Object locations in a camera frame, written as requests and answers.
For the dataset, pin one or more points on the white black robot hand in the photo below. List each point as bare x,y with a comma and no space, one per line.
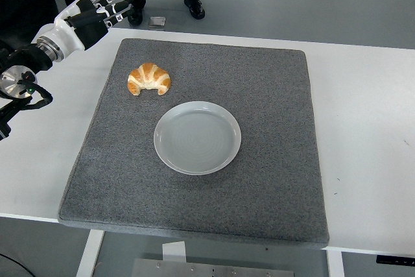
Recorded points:
69,35

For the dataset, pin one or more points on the golden brown croissant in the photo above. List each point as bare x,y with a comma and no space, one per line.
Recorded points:
149,74

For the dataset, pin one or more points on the small metal floor plate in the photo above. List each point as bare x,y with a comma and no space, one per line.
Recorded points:
157,21

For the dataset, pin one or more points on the round white plate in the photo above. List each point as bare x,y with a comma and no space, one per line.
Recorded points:
197,140

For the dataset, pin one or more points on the grey square felt mat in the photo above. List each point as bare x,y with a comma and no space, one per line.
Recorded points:
259,95

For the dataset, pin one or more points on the white table leg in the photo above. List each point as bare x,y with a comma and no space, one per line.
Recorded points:
334,265
92,254

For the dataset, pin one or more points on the black table control panel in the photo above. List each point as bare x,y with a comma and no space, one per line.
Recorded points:
395,259

